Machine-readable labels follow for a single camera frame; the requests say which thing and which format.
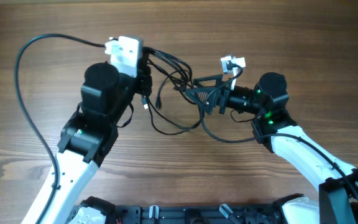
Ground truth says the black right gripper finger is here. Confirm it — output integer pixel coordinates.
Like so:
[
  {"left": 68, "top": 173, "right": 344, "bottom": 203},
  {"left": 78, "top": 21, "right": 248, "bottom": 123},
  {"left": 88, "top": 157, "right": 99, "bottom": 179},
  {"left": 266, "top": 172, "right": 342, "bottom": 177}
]
[
  {"left": 193, "top": 73, "right": 223, "bottom": 88},
  {"left": 185, "top": 87, "right": 222, "bottom": 106}
]

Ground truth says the black USB cable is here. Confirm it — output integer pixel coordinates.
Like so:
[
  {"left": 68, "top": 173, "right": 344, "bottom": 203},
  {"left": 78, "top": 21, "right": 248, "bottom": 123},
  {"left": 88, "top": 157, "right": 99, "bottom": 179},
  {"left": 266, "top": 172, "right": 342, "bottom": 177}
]
[{"left": 140, "top": 48, "right": 201, "bottom": 136}]

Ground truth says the black HDMI cable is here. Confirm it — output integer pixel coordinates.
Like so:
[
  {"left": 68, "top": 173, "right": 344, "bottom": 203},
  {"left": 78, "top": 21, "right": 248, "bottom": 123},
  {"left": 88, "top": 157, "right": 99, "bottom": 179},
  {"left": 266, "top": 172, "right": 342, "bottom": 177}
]
[{"left": 144, "top": 46, "right": 198, "bottom": 110}]

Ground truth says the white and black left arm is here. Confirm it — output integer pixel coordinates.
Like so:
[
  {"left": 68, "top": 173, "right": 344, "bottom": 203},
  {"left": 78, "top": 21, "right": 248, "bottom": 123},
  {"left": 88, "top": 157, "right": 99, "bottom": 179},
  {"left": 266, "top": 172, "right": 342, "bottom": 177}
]
[{"left": 23, "top": 52, "right": 152, "bottom": 223}]

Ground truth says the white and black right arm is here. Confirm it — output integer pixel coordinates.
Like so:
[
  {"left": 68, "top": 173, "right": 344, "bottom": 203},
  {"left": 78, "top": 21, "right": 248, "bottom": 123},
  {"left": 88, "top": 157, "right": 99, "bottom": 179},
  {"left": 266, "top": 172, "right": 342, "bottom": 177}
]
[{"left": 185, "top": 72, "right": 358, "bottom": 223}]

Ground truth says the black right camera cable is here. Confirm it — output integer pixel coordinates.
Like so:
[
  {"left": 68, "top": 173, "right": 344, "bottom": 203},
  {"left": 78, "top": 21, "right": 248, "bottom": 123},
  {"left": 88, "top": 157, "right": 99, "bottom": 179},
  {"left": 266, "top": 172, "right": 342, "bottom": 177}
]
[{"left": 199, "top": 63, "right": 358, "bottom": 224}]

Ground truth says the black camera cable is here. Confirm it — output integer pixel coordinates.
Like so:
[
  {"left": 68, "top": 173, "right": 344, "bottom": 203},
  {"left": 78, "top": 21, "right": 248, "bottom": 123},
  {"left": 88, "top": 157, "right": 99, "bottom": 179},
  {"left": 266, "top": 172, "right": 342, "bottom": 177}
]
[
  {"left": 199, "top": 63, "right": 358, "bottom": 224},
  {"left": 14, "top": 33, "right": 107, "bottom": 224}
]

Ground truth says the black left camera cable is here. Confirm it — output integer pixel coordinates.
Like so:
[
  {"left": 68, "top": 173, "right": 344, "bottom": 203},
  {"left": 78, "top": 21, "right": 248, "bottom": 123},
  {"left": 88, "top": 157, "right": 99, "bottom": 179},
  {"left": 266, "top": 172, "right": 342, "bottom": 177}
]
[{"left": 14, "top": 33, "right": 107, "bottom": 224}]

